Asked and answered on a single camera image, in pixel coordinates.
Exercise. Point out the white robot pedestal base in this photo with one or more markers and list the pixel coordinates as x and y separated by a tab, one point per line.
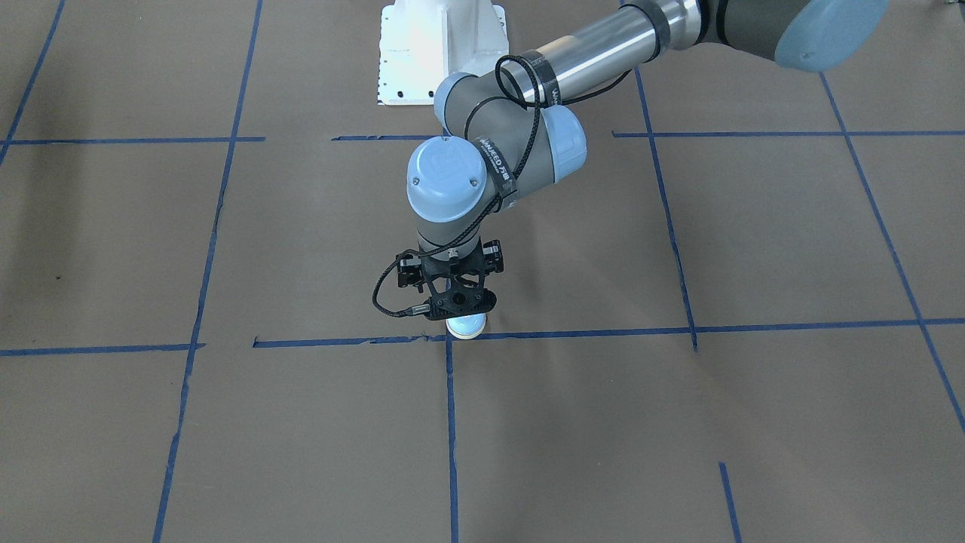
423	42

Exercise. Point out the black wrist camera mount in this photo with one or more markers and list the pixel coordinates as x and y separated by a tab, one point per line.
456	298

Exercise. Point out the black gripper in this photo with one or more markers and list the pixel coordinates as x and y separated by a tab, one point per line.
494	257

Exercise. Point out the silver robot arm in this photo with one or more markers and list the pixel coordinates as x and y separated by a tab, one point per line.
510	130

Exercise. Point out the brown paper table cover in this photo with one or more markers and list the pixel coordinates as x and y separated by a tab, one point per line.
741	320

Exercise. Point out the blue and cream bell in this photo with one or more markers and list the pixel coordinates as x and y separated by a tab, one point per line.
466	327

